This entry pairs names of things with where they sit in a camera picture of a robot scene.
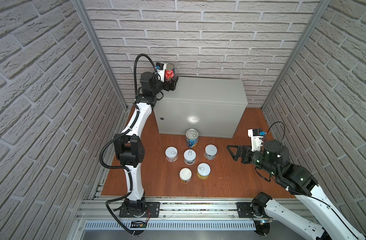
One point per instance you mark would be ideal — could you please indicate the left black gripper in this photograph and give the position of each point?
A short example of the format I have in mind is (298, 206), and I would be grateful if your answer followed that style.
(168, 83)

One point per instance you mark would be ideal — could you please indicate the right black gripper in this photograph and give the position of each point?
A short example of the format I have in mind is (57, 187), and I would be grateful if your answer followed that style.
(247, 150)

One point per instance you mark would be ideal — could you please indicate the red tomato can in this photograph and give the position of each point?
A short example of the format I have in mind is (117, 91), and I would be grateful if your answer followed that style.
(169, 72)

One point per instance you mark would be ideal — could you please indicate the yellow labelled can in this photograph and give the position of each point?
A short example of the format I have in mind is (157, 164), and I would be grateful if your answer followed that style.
(203, 171)

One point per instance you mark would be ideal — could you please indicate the white flat-lid can front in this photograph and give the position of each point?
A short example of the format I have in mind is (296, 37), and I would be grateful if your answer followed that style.
(185, 175)

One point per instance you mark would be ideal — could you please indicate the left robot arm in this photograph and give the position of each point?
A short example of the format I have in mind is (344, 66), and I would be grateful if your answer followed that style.
(129, 149)

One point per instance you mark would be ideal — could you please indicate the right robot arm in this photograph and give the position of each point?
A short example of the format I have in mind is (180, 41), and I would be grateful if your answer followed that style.
(272, 157)

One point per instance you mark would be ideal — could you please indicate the white can right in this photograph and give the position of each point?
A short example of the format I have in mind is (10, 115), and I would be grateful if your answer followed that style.
(211, 152)

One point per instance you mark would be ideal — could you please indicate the white can centre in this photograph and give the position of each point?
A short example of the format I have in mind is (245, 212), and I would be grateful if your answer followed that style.
(190, 157)

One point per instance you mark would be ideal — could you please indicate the grey metal cabinet box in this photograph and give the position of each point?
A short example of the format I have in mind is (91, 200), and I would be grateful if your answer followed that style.
(214, 107)

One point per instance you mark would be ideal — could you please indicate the blue soup can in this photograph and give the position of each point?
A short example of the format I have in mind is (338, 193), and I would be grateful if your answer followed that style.
(192, 138)

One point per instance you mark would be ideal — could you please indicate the white can far left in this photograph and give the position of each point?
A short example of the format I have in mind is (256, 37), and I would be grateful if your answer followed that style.
(171, 154)

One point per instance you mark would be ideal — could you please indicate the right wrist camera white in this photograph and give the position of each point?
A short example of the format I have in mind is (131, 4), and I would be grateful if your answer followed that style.
(257, 137)

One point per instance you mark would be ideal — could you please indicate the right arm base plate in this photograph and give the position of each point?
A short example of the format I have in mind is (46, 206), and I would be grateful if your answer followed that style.
(251, 210)

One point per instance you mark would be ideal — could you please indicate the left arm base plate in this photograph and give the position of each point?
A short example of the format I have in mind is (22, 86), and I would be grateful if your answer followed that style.
(138, 209)

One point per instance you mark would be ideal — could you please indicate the left aluminium corner post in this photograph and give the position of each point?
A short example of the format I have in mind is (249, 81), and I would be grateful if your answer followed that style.
(88, 25)

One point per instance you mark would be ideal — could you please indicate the aluminium corner post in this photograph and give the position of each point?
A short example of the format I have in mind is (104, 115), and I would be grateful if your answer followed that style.
(88, 25)
(316, 16)

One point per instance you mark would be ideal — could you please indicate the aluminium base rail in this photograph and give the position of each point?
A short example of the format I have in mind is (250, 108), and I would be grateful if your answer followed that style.
(192, 214)

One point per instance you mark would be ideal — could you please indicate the right aluminium corner post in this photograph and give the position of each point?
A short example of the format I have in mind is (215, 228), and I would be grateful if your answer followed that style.
(316, 16)

